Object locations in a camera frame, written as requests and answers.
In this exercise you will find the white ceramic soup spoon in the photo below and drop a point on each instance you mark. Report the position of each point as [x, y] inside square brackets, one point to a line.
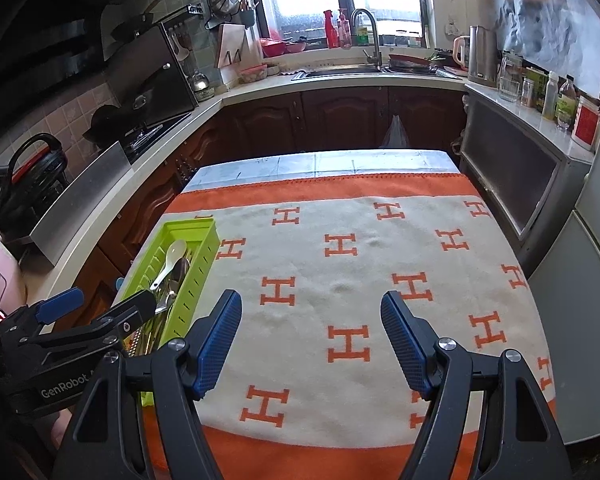
[175, 252]

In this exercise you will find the steel kettle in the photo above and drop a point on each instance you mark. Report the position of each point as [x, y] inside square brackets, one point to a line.
[482, 56]

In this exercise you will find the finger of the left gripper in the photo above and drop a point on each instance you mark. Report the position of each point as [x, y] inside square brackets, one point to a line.
[115, 322]
[28, 321]

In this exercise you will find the large steel spoon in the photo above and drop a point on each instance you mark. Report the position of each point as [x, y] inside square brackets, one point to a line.
[172, 286]

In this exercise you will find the kitchen faucet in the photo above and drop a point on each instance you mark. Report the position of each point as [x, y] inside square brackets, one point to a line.
[369, 40]

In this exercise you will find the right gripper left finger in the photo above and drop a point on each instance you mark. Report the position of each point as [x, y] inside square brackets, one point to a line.
[105, 438]

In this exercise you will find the lime green utensil tray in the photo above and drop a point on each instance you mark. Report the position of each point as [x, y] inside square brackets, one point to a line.
[202, 243]

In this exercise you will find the black round pan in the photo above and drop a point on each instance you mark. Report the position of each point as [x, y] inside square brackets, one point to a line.
[34, 187]

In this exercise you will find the red labelled jar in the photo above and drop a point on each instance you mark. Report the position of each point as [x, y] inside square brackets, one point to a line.
[585, 125]

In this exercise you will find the orange white H-pattern cloth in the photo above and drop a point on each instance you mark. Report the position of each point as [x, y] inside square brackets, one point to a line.
[311, 388]

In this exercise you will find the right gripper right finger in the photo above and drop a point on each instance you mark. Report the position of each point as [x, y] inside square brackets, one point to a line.
[517, 438]

